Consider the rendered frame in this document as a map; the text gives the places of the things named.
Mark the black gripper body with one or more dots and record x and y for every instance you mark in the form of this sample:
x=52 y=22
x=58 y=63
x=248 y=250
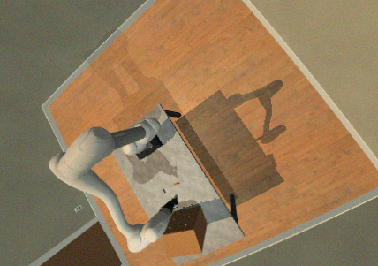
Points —
x=169 y=207

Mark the brown wooden drawer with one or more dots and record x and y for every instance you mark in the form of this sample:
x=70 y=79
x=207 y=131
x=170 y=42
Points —
x=179 y=213
x=186 y=226
x=173 y=228
x=175 y=220
x=195 y=210
x=190 y=217

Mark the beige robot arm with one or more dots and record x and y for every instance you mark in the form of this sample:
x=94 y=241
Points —
x=93 y=145

